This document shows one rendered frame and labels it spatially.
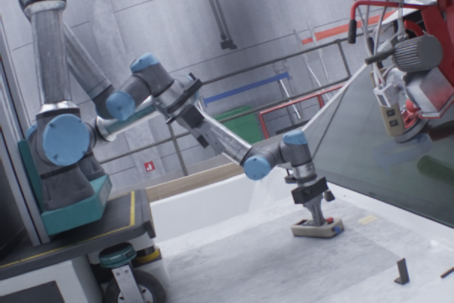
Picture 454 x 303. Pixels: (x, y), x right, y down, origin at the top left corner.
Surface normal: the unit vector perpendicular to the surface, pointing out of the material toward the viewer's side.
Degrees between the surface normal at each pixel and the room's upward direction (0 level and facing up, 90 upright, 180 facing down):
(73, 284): 90
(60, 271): 90
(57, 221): 90
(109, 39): 90
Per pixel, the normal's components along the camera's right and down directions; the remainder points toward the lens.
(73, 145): 0.55, 0.00
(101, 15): 0.12, 0.01
